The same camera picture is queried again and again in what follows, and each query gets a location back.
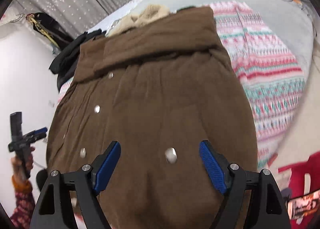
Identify smartphone on chair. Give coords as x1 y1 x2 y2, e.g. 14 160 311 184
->
287 190 319 220

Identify brown corduroy coat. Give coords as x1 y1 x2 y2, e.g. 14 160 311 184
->
46 7 258 228

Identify person left hand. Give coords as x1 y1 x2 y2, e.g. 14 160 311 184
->
11 147 35 186

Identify hanging black clothes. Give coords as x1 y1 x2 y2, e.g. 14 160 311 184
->
25 12 74 51

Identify patterned pink knit blanket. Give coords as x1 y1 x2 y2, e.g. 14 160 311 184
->
57 0 306 171

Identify patterned red sleeve forearm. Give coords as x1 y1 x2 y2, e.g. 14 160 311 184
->
10 175 35 229

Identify red plastic chair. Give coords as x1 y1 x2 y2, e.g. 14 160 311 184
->
278 152 319 228

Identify grey bed sheet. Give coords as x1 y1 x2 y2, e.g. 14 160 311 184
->
90 0 314 77

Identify black folded garment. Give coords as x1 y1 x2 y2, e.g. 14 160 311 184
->
49 29 106 92

